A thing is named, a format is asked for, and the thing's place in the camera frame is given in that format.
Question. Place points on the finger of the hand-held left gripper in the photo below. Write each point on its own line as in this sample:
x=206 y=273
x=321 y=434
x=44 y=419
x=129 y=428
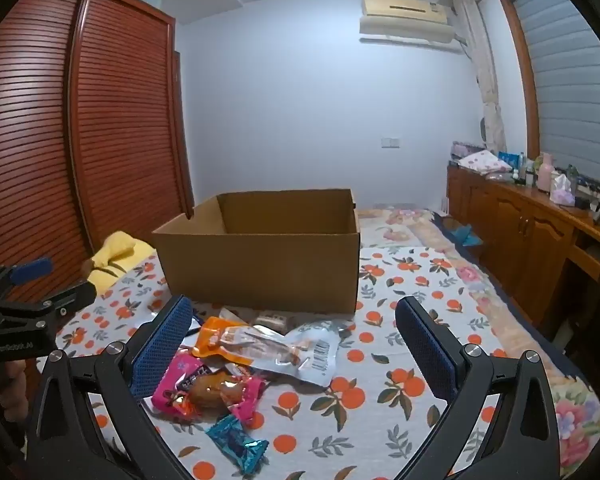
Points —
x=72 y=296
x=32 y=267

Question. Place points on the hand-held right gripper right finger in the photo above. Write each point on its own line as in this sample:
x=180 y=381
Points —
x=425 y=347

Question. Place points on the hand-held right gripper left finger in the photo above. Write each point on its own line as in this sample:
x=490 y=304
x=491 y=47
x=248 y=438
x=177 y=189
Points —
x=162 y=347

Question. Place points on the pink packet dark print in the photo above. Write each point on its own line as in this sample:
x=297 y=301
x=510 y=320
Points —
x=177 y=387

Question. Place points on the orange snack packet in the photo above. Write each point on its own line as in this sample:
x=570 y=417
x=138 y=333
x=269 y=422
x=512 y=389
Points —
x=215 y=337

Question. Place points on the plain pink snack packet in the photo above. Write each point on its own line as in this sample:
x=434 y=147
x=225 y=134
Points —
x=247 y=400

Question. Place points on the silver barcode snack packet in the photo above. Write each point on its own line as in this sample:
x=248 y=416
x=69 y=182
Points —
x=315 y=357

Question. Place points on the small beige snack packet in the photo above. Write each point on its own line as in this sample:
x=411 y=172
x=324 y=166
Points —
x=272 y=320

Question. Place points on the teal snack packet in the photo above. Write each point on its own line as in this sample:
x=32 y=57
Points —
x=237 y=442

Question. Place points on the brown cardboard box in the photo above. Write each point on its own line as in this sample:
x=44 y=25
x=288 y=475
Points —
x=260 y=270

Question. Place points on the person's left hand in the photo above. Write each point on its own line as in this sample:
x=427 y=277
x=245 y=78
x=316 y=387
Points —
x=5 y=390

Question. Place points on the yellow plush toy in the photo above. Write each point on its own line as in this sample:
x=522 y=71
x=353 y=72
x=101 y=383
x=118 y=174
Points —
x=117 y=255

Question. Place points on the orange print bedsheet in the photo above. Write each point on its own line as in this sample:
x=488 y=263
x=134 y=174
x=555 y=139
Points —
x=405 y=410

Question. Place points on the teal plastic bag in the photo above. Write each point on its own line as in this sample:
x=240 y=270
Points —
x=464 y=236

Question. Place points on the floral blanket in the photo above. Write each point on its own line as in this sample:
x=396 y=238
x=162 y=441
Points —
x=395 y=225

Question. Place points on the wooden sideboard cabinet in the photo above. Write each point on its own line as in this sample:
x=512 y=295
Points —
x=520 y=240

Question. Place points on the wooden louvered wardrobe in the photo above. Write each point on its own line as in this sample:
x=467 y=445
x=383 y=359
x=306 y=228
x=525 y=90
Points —
x=120 y=110

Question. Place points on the folded floral cloth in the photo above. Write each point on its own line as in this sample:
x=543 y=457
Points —
x=482 y=161

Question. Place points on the purple patterned bag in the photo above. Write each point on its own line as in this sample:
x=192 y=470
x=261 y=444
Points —
x=464 y=149

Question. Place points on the blue packet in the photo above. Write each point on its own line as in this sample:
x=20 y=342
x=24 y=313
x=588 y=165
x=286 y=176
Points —
x=509 y=158

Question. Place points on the purple tissue box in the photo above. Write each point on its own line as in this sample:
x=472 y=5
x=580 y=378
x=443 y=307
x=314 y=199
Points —
x=562 y=191

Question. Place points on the pink bottle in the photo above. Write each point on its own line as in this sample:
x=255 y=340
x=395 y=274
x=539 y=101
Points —
x=546 y=175

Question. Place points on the small white fan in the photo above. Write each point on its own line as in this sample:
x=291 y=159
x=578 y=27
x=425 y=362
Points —
x=482 y=131

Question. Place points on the cream curtain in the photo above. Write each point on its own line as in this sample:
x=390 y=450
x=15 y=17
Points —
x=487 y=85

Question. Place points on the grey window blind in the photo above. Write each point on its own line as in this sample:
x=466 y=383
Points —
x=570 y=85

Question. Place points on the white air conditioner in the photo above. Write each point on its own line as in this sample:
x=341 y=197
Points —
x=405 y=22

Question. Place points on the white wall switch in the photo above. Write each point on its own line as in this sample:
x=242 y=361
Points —
x=390 y=142

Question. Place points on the wooden window frame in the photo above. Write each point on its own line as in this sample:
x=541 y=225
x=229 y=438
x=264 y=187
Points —
x=520 y=70

